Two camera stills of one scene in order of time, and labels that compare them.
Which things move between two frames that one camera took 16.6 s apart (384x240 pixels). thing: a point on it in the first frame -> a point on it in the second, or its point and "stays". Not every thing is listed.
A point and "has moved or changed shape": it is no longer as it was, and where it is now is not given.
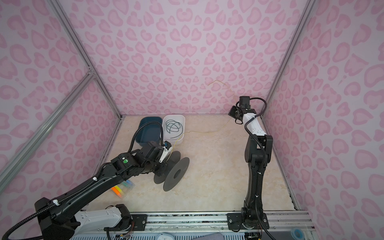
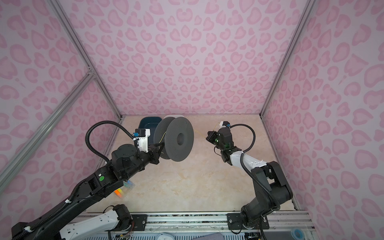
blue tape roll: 297,234 stays
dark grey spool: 177,167 -> 177,133
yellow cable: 207,132 has moved or changed shape
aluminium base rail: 218,221 stays
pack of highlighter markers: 123,188 stays
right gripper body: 235,112 -> 217,140
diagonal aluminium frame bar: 87,80 stays
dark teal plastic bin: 150,132 stays
